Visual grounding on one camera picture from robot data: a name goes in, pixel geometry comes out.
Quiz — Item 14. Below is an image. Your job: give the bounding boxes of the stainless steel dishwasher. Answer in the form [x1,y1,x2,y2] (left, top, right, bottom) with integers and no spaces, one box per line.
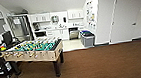
[68,26,81,41]

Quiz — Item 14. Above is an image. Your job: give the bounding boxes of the grey trash bins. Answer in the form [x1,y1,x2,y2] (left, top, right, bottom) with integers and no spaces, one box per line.
[79,29,94,45]

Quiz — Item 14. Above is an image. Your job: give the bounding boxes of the grey paper towel dispenser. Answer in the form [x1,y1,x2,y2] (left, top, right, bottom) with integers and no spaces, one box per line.
[50,14,60,24]

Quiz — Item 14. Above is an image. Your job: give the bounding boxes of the wooden foosball table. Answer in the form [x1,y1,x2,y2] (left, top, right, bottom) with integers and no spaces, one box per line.
[0,36,67,78]

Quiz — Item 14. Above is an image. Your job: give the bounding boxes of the countertop coffee machine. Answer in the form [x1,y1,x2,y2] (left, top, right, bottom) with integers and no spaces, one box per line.
[32,22,42,33]

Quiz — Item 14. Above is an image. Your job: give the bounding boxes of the white door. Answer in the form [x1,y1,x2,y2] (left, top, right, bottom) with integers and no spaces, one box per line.
[105,0,141,45]

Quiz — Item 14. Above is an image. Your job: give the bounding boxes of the white three door wall cabinet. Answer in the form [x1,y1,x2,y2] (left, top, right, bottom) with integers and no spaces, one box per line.
[67,9,85,20]

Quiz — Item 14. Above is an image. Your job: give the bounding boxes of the large printed wall poster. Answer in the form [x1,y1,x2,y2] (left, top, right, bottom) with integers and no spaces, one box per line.
[84,0,98,32]

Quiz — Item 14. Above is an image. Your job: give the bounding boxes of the white wide wall cabinet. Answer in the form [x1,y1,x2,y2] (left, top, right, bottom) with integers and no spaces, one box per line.
[29,12,52,24]

